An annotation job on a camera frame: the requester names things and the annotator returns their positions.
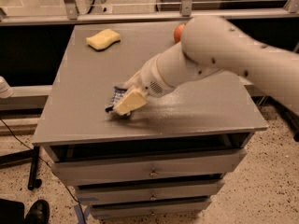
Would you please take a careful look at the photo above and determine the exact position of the black floor cable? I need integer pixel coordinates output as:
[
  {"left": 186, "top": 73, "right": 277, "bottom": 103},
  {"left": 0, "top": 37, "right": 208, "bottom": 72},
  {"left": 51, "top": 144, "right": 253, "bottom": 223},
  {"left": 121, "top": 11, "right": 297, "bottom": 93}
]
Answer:
[{"left": 0, "top": 118, "right": 84, "bottom": 224}]

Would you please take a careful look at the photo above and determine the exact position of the middle grey drawer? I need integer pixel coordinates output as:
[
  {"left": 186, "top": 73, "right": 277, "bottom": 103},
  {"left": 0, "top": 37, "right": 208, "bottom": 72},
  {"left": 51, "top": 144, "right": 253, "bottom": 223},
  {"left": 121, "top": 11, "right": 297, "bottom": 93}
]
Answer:
[{"left": 76, "top": 179, "right": 224, "bottom": 204}]

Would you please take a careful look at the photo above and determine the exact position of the bottom grey drawer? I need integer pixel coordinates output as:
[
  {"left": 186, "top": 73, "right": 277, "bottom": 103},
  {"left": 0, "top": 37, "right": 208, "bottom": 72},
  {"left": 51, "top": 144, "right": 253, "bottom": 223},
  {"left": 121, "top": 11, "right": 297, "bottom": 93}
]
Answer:
[{"left": 91, "top": 197, "right": 211, "bottom": 219}]

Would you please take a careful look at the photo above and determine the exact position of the black metal stand leg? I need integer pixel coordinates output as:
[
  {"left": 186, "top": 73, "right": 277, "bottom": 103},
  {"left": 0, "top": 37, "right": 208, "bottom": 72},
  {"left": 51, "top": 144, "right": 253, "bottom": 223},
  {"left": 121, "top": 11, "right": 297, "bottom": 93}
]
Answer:
[{"left": 0, "top": 147, "right": 42, "bottom": 190}]

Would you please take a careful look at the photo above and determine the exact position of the red apple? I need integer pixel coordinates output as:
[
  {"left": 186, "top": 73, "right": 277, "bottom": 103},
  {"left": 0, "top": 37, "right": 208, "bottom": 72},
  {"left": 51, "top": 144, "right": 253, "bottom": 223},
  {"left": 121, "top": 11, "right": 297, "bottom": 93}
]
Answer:
[{"left": 174, "top": 24, "right": 185, "bottom": 43}]

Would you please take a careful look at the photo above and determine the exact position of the blue rxbar blueberry wrapper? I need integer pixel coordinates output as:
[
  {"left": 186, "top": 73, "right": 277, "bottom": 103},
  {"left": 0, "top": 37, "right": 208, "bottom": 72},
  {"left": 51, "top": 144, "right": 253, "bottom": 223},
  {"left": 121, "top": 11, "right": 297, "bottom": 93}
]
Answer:
[{"left": 105, "top": 86, "right": 127, "bottom": 114}]

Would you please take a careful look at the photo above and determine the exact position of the grey drawer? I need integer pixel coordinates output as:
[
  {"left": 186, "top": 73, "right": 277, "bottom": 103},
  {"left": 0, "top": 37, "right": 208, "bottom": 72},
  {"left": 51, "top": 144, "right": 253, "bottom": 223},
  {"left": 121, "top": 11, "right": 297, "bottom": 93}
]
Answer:
[
  {"left": 51, "top": 148, "right": 247, "bottom": 186},
  {"left": 91, "top": 197, "right": 211, "bottom": 219},
  {"left": 76, "top": 179, "right": 224, "bottom": 204}
]

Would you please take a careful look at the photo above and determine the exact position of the grey drawer cabinet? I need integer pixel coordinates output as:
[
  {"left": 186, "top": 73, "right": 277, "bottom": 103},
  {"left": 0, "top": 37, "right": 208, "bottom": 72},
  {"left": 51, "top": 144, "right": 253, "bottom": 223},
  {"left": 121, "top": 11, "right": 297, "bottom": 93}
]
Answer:
[{"left": 31, "top": 20, "right": 269, "bottom": 220}]

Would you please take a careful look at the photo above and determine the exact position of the white cylindrical object at left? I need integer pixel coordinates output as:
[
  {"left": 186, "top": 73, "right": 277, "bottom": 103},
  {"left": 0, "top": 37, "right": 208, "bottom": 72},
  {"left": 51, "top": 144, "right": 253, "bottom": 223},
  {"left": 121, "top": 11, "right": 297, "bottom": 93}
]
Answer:
[{"left": 0, "top": 77, "right": 13, "bottom": 99}]

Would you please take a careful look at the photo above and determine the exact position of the yellow sponge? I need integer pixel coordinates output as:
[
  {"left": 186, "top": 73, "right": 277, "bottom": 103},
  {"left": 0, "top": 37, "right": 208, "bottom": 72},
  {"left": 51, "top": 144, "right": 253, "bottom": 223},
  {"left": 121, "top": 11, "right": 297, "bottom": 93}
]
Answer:
[{"left": 86, "top": 29, "right": 121, "bottom": 50}]

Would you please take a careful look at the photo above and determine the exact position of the top grey drawer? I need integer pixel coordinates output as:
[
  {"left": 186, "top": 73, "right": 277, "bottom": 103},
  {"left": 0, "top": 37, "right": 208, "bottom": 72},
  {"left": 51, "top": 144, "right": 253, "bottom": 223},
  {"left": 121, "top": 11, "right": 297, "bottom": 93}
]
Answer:
[{"left": 51, "top": 148, "right": 247, "bottom": 186}]

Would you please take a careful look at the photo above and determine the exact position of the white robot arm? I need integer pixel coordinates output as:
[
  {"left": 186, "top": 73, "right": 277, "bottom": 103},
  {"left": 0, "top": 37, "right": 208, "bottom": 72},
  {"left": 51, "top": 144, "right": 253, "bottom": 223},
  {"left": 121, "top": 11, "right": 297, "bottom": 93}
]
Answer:
[{"left": 112, "top": 16, "right": 299, "bottom": 116}]

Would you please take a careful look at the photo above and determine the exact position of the black shoe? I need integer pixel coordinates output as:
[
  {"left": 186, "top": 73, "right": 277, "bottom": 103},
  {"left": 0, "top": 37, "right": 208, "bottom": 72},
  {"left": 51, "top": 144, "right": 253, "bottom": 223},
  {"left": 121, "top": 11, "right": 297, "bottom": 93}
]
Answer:
[{"left": 23, "top": 200, "right": 50, "bottom": 224}]

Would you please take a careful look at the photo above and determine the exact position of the grey metal railing frame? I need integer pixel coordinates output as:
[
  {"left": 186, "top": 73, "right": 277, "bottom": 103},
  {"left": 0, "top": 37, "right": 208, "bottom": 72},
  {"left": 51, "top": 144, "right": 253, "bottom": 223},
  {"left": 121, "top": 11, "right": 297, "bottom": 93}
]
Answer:
[{"left": 0, "top": 0, "right": 299, "bottom": 26}]

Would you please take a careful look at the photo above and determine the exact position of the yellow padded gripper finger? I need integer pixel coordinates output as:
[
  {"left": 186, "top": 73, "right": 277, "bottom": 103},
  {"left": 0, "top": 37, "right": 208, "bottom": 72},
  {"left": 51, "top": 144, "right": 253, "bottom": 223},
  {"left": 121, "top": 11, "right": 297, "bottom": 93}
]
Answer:
[
  {"left": 113, "top": 88, "right": 147, "bottom": 116},
  {"left": 122, "top": 72, "right": 140, "bottom": 90}
]

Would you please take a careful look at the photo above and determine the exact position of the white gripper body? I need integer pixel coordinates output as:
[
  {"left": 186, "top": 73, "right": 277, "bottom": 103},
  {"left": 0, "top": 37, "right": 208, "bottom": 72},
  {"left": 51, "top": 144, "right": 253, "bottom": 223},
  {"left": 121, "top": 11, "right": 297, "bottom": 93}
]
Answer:
[{"left": 134, "top": 56, "right": 174, "bottom": 97}]

